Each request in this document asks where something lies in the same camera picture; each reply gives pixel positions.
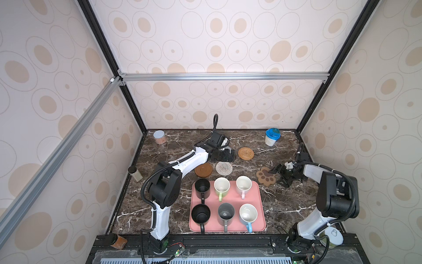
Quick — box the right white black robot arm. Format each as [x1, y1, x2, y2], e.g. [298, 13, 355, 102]
[269, 162, 359, 254]

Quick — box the white woven round coaster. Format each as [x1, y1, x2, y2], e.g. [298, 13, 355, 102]
[215, 162, 233, 176]

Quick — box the brown block on rail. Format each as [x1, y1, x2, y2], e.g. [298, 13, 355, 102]
[107, 233, 127, 250]

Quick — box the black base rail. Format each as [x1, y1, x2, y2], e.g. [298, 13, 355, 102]
[86, 233, 369, 264]

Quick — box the blue handled white mug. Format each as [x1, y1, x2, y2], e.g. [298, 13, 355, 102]
[239, 203, 258, 233]

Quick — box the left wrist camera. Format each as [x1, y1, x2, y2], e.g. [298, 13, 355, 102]
[208, 132, 230, 149]

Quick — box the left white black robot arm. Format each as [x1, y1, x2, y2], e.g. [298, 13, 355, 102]
[141, 147, 235, 253]

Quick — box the small bottle black cap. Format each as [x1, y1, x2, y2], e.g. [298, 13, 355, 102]
[127, 166, 143, 182]

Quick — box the white cup blue lid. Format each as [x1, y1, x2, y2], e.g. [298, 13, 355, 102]
[264, 128, 281, 147]

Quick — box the pink jar white lid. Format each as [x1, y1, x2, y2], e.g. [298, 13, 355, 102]
[153, 130, 167, 145]

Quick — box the diagonal aluminium bar left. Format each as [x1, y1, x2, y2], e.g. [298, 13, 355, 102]
[1, 76, 123, 246]

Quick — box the woven rattan round coaster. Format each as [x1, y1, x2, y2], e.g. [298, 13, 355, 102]
[238, 147, 255, 161]

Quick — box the black mug rear left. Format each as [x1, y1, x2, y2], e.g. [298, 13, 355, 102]
[195, 178, 211, 204]

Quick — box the grey mug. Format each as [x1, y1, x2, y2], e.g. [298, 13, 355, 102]
[218, 203, 235, 233]

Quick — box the pink rectangular tray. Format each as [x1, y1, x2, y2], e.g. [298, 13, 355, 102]
[188, 180, 267, 233]

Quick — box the pink handled white mug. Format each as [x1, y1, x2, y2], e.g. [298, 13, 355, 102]
[236, 176, 252, 200]

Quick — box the green handled white mug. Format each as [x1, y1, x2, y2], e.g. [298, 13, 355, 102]
[214, 177, 230, 202]

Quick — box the horizontal aluminium bar rear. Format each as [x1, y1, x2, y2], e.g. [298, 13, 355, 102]
[120, 71, 330, 82]

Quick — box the black mug front left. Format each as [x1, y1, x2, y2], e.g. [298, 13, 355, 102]
[191, 203, 211, 235]

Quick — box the cork paw print coaster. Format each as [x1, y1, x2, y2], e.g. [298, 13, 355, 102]
[256, 167, 276, 187]

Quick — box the black mug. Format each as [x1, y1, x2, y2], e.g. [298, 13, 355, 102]
[195, 178, 211, 204]
[191, 203, 211, 235]

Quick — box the light brown wooden coaster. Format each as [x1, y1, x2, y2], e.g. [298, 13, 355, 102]
[194, 162, 213, 178]

